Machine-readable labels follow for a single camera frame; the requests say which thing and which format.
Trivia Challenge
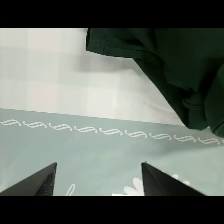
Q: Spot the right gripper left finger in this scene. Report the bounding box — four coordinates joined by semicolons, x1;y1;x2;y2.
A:
0;162;58;197

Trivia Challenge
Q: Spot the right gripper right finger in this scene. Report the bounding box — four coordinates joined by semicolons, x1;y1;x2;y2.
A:
140;161;206;197

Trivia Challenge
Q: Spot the dark green T-shirt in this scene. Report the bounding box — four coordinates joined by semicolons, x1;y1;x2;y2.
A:
85;28;224;138

